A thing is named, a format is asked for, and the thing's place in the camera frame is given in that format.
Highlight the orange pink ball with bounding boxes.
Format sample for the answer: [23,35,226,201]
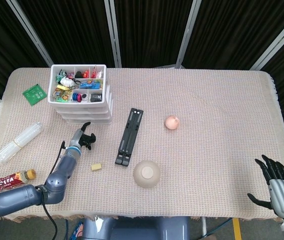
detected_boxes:
[165,115,180,130]

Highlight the crushed clear plastic bottle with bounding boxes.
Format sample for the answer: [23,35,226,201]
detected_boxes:
[0,121,43,165]

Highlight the white partition frame post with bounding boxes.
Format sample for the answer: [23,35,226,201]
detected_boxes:
[175,0,203,69]
[248,9,284,71]
[6,0,55,69]
[103,0,123,69]

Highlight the yellow floor tape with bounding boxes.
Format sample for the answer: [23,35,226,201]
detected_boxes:
[233,217,242,240]

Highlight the blue floor cable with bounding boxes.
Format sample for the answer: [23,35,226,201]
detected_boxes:
[214,217,233,231]

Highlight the Costa coffee bottle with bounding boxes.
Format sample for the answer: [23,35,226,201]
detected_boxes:
[0,168,37,195]

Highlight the black folding laptop stand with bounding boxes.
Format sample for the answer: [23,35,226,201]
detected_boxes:
[115,107,144,166]

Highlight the blue toy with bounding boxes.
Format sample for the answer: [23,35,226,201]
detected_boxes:
[79,82,102,90]

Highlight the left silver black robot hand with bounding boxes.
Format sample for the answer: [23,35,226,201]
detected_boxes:
[69,121,97,151]

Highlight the clear plastic drawer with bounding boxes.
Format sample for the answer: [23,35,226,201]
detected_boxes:
[58,110,113,119]

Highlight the beige upturned bowl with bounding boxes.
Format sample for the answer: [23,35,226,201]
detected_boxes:
[133,160,161,189]

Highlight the white plastic drawer unit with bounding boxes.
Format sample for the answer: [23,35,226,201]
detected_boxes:
[47,64,114,126]

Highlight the blue printed packet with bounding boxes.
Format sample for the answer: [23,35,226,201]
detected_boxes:
[69,221,84,240]

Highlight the clear drawer with handle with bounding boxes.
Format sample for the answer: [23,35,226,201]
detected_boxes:
[52,103,113,113]

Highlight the grey robot torso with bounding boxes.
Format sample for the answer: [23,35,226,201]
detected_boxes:
[81,216,191,240]

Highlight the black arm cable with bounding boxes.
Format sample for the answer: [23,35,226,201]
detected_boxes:
[38,140,67,240]

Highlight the colourful printed packets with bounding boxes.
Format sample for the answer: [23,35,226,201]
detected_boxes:
[54,91,72,103]

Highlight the white round trinket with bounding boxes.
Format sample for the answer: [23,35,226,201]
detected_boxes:
[61,76,75,88]

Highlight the beige woven tablecloth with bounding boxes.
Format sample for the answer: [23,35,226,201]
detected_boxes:
[0,67,284,222]

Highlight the green snack packet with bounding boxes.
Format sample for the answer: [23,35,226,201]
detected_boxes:
[55,69,66,82]

